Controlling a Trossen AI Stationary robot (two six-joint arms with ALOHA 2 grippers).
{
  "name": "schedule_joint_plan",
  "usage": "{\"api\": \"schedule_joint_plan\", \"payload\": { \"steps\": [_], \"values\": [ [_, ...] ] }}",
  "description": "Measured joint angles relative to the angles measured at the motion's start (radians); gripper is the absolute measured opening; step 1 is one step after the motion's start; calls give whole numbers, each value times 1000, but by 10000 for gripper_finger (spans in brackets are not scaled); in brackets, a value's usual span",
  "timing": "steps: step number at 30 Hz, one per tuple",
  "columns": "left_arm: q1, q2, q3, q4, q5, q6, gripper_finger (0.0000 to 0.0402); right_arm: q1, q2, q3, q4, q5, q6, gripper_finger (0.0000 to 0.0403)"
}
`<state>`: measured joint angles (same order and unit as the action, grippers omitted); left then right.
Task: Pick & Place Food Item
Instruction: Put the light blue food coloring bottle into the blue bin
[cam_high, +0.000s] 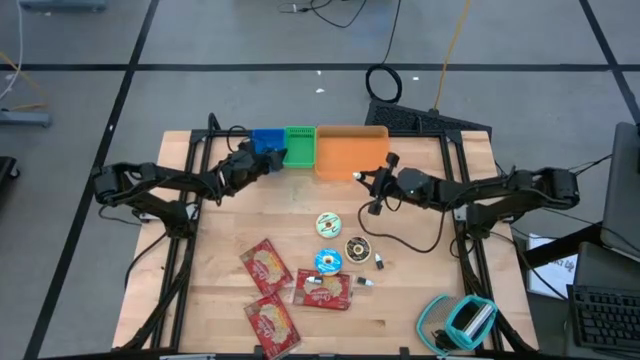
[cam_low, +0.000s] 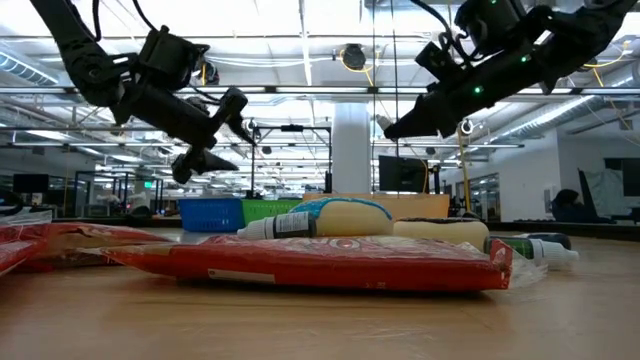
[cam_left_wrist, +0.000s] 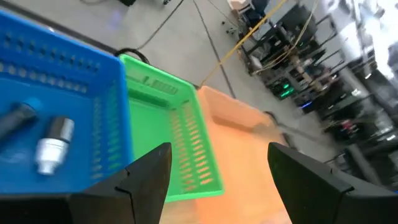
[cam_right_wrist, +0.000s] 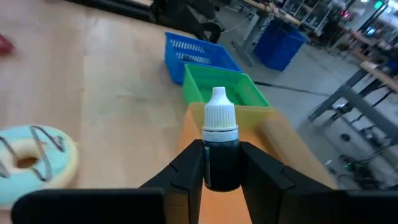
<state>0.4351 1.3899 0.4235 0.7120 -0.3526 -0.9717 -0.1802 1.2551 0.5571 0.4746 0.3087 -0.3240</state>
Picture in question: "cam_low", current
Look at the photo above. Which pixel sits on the white building column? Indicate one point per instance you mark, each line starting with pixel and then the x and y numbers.
pixel 351 150

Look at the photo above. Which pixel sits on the small black background monitor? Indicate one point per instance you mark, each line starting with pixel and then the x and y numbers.
pixel 30 184

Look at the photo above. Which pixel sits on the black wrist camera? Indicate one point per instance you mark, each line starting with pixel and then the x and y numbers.
pixel 170 55
pixel 490 22

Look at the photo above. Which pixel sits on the blue plastic basket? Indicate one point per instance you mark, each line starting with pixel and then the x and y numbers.
pixel 210 216

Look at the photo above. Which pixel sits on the black monitor on stand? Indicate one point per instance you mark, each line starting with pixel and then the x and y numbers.
pixel 402 175

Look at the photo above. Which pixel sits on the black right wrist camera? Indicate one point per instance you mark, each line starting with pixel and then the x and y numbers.
pixel 490 22

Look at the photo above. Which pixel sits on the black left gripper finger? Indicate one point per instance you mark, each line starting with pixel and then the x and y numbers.
pixel 200 161
pixel 234 105

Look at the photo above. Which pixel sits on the tan cardboard box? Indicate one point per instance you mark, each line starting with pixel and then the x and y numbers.
pixel 425 207

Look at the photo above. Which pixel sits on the black background rig frame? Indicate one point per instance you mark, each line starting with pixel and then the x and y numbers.
pixel 252 170

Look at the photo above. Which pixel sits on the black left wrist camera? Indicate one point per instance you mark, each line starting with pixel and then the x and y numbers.
pixel 170 55

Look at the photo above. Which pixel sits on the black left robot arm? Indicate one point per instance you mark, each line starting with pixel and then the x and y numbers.
pixel 85 60

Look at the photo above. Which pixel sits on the black label dropper bottle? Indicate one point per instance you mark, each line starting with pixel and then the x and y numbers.
pixel 280 226

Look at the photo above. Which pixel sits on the green plastic basket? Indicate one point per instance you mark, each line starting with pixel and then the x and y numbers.
pixel 265 209

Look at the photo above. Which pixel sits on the dark dropper bottle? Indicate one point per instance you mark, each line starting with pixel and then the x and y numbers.
pixel 550 240

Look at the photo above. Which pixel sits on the red rubber band packet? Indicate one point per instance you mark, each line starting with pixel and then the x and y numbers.
pixel 75 240
pixel 12 255
pixel 300 265

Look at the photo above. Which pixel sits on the seated person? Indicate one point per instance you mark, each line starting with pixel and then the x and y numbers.
pixel 565 207

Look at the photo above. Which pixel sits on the black wall screen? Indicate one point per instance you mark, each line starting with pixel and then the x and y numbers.
pixel 630 177

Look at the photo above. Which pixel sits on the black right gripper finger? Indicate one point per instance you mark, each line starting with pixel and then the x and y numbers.
pixel 427 132
pixel 420 115

